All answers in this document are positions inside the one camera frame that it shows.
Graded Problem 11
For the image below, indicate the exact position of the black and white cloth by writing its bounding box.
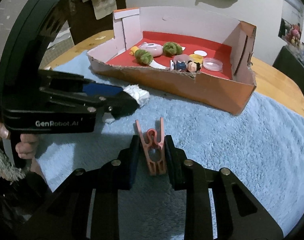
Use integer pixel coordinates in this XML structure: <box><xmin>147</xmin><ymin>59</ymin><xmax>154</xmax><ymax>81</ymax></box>
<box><xmin>102</xmin><ymin>85</ymin><xmax>150</xmax><ymax>124</ymax></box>

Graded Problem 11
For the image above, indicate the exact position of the green fuzzy ball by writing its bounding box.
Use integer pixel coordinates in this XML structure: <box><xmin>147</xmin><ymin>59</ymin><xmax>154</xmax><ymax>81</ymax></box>
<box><xmin>163</xmin><ymin>42</ymin><xmax>183</xmax><ymax>56</ymax></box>
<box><xmin>134</xmin><ymin>49</ymin><xmax>154</xmax><ymax>65</ymax></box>

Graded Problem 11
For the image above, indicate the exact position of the pink plastic clothes peg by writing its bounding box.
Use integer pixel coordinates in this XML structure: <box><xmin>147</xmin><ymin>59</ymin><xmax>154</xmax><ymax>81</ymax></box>
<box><xmin>135</xmin><ymin>117</ymin><xmax>166</xmax><ymax>176</ymax></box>

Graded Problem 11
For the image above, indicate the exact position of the pink rounded gadget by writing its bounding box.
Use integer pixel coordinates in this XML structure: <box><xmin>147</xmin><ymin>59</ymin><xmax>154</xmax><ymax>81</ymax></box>
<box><xmin>139</xmin><ymin>42</ymin><xmax>163</xmax><ymax>57</ymax></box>

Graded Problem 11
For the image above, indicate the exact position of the clear plastic cup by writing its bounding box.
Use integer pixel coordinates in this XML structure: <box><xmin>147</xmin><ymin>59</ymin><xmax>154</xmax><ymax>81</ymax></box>
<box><xmin>173</xmin><ymin>54</ymin><xmax>192</xmax><ymax>63</ymax></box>

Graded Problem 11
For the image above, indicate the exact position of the small doll figurine black hair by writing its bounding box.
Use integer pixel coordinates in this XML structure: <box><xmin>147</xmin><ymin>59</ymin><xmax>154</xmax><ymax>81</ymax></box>
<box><xmin>170</xmin><ymin>60</ymin><xmax>201</xmax><ymax>73</ymax></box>

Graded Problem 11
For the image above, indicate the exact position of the person's left hand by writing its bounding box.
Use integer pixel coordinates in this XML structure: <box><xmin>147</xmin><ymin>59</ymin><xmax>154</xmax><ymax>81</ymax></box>
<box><xmin>0</xmin><ymin>122</ymin><xmax>39</xmax><ymax>160</ymax></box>

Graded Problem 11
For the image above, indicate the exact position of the green fuzzy ball in tray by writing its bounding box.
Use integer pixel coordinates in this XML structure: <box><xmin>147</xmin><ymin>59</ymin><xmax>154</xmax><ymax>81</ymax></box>
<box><xmin>163</xmin><ymin>42</ymin><xmax>183</xmax><ymax>56</ymax></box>

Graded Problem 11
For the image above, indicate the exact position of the cardboard tray with red liner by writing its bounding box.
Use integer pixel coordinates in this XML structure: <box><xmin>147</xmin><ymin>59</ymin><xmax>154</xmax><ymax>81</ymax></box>
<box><xmin>87</xmin><ymin>7</ymin><xmax>256</xmax><ymax>115</ymax></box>

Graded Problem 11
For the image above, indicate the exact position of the clear round plastic lid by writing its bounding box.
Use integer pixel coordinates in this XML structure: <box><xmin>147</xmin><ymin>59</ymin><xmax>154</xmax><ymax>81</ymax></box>
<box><xmin>203</xmin><ymin>57</ymin><xmax>223</xmax><ymax>72</ymax></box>

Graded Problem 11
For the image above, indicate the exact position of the dark cluttered side table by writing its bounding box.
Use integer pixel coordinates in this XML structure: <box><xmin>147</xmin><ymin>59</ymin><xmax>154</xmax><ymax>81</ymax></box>
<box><xmin>272</xmin><ymin>46</ymin><xmax>304</xmax><ymax>95</ymax></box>

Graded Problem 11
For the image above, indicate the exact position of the pink plush on side table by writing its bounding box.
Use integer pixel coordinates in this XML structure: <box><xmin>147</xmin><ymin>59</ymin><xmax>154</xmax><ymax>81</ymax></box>
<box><xmin>285</xmin><ymin>24</ymin><xmax>302</xmax><ymax>47</ymax></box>

